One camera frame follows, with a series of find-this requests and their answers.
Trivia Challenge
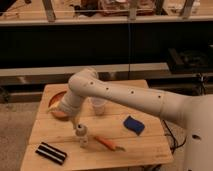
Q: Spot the blue sponge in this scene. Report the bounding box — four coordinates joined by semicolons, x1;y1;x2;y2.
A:
123;116;145;135

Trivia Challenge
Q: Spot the wooden table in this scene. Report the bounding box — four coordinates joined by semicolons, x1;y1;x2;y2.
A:
20;84;173;171

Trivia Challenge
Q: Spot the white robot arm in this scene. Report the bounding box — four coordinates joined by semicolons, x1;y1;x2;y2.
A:
59;68;213;171

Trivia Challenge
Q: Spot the black box on shelf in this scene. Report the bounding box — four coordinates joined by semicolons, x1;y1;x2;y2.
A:
167;47;213;74

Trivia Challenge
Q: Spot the orange carrot toy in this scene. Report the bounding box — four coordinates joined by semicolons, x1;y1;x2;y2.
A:
94;136;124;151

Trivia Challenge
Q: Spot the clear plastic bottle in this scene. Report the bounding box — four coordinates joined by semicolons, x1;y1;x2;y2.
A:
75;124;89;148

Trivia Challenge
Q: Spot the black white striped block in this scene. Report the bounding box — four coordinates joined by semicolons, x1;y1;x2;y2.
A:
36;142;67;165

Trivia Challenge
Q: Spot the yellow banana toy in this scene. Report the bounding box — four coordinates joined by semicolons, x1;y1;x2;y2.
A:
47;102;59;112

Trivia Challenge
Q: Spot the orange round plate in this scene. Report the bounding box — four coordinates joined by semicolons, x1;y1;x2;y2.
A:
47;91;68;121

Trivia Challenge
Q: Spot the clear plastic cup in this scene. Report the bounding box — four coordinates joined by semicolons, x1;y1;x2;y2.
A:
90;97;106;116

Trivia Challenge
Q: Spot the black cable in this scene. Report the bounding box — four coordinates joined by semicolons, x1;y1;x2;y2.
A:
161;73;213;155

